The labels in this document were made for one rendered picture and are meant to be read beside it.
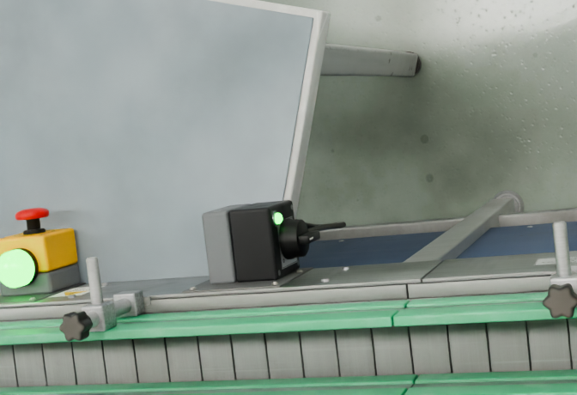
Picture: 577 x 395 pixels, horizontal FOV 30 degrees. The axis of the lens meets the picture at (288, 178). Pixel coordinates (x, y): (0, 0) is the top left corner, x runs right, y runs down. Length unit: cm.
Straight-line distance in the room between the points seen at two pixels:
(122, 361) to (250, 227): 20
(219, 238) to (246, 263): 4
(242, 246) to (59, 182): 29
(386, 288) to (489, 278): 10
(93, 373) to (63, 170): 27
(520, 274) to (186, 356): 36
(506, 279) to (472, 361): 9
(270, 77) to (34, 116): 31
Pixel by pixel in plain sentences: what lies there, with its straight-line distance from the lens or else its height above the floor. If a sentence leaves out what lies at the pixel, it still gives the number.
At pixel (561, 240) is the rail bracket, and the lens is 96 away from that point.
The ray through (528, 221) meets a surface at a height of 25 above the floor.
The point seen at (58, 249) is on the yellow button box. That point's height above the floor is 80.
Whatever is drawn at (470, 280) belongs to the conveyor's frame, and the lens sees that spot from 106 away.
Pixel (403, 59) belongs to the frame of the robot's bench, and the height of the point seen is 14.
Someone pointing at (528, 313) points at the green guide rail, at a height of 97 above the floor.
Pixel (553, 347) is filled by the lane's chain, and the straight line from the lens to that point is 106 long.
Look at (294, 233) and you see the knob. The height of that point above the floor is 81.
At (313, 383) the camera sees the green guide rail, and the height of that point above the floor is 91.
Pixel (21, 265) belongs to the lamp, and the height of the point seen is 85.
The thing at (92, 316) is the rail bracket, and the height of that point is 98.
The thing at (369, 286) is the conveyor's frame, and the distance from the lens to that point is 108.
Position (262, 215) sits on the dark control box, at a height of 83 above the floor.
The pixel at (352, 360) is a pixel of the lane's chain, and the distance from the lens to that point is 110.
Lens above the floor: 190
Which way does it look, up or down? 70 degrees down
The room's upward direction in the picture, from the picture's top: 105 degrees counter-clockwise
